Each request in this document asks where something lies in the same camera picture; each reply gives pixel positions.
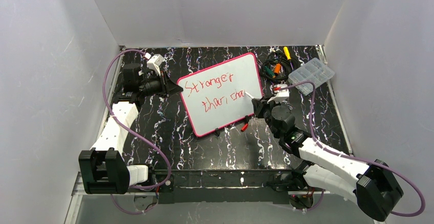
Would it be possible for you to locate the green connector plug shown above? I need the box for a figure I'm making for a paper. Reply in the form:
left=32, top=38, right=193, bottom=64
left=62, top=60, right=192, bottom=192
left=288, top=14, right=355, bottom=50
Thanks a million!
left=264, top=66, right=273, bottom=75

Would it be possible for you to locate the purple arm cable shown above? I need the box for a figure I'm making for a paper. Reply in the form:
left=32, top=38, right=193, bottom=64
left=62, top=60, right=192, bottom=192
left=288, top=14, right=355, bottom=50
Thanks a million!
left=101, top=49, right=173, bottom=215
left=279, top=80, right=426, bottom=217

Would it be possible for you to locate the red marker cap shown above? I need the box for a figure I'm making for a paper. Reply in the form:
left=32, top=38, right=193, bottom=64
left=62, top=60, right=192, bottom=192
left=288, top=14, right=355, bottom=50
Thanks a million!
left=241, top=123, right=249, bottom=132

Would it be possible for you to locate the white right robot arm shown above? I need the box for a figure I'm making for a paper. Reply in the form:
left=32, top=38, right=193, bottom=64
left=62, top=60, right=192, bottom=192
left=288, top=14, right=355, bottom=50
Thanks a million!
left=252, top=98, right=404, bottom=221

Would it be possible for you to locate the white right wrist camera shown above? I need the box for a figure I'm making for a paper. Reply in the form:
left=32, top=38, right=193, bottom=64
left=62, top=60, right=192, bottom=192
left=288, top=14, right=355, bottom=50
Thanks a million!
left=267, top=84, right=289, bottom=104

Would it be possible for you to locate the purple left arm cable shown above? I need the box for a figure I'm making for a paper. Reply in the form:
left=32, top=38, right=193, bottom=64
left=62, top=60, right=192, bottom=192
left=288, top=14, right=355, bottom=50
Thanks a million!
left=101, top=49, right=173, bottom=215

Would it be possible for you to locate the aluminium front rail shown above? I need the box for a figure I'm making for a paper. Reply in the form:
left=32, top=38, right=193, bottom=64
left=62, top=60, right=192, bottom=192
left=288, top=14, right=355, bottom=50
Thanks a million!
left=71, top=171, right=378, bottom=196

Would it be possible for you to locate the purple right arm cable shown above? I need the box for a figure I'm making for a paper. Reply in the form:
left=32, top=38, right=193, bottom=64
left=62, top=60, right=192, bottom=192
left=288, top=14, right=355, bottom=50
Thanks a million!
left=279, top=80, right=426, bottom=217

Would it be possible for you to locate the pink framed whiteboard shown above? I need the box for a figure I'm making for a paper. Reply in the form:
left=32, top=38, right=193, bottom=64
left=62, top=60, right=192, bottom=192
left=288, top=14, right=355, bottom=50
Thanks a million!
left=177, top=53, right=264, bottom=137

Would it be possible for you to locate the yellow handled tool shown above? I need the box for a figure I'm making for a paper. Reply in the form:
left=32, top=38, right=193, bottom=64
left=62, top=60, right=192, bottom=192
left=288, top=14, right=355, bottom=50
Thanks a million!
left=284, top=46, right=291, bottom=61

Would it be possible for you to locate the clear plastic organizer box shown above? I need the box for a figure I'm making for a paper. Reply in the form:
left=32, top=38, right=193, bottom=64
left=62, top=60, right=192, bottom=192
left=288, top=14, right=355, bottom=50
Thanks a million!
left=287, top=58, right=335, bottom=88

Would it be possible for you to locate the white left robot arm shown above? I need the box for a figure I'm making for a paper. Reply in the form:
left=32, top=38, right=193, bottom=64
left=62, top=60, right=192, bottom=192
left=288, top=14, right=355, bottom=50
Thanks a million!
left=78, top=63, right=183, bottom=194

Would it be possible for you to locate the orange connector plug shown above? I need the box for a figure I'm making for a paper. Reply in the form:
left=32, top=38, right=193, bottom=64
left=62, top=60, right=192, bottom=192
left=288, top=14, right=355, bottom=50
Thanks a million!
left=273, top=63, right=281, bottom=76

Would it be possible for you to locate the black coiled cable bundle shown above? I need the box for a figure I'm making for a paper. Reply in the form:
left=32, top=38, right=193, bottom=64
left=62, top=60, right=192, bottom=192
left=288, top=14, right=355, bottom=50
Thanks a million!
left=259, top=50, right=301, bottom=83

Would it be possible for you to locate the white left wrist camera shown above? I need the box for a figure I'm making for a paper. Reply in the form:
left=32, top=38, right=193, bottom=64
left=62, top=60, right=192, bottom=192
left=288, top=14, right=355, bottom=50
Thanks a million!
left=146, top=54, right=165, bottom=76

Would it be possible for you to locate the black whiteboard clip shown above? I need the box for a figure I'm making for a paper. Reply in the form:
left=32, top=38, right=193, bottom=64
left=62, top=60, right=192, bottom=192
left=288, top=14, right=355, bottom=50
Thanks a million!
left=214, top=128, right=221, bottom=138

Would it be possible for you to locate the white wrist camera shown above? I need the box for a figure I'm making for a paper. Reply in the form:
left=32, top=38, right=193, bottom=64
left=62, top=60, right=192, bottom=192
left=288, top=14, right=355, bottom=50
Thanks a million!
left=267, top=84, right=289, bottom=104
left=146, top=54, right=165, bottom=76

